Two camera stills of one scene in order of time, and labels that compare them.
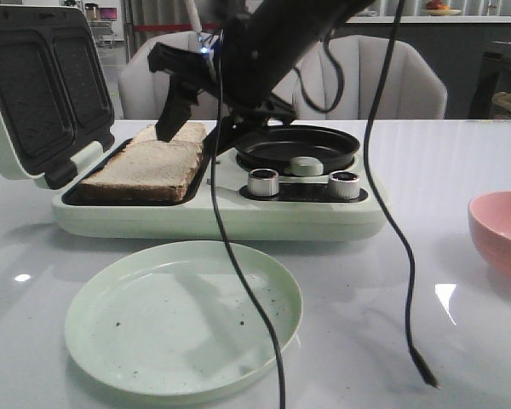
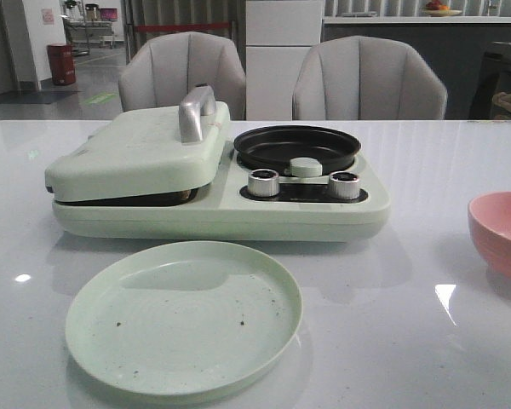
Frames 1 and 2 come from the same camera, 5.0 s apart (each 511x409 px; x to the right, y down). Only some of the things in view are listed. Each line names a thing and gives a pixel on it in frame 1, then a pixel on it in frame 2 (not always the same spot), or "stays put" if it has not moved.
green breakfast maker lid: x=44 y=93 → x=146 y=151
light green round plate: x=177 y=319 stays put
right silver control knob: x=344 y=185 stays put
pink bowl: x=499 y=222 stays put
